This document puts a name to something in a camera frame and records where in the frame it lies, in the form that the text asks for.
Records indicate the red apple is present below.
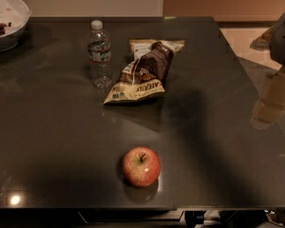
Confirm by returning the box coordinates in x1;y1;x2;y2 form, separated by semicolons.
122;146;161;187

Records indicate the brown chip bag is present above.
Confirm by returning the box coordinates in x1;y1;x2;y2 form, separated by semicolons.
104;39;184;105

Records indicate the clear plastic water bottle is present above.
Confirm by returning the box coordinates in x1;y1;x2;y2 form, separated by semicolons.
87;20;112;88

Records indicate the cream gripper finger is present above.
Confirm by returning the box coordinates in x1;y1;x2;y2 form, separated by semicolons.
259;67;285;109
250;99;285;130

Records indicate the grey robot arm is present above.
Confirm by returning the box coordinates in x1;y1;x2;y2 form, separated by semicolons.
251;11;285;129

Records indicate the white bowl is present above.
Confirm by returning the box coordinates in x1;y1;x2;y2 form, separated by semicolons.
0;0;31;52

